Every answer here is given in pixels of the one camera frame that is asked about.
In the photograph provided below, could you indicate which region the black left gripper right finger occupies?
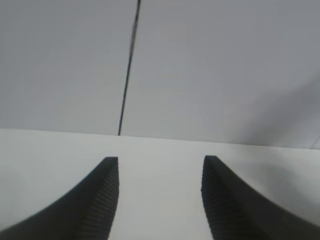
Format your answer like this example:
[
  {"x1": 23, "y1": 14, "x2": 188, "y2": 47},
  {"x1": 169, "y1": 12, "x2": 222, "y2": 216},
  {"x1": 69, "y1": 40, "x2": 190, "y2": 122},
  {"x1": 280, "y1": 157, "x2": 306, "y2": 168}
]
[{"x1": 201, "y1": 155, "x2": 320, "y2": 240}]

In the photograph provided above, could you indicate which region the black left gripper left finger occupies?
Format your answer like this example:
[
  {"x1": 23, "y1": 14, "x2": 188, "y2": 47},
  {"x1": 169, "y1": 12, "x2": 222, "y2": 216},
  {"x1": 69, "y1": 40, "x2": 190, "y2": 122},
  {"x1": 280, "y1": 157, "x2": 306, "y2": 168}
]
[{"x1": 0, "y1": 156, "x2": 120, "y2": 240}]

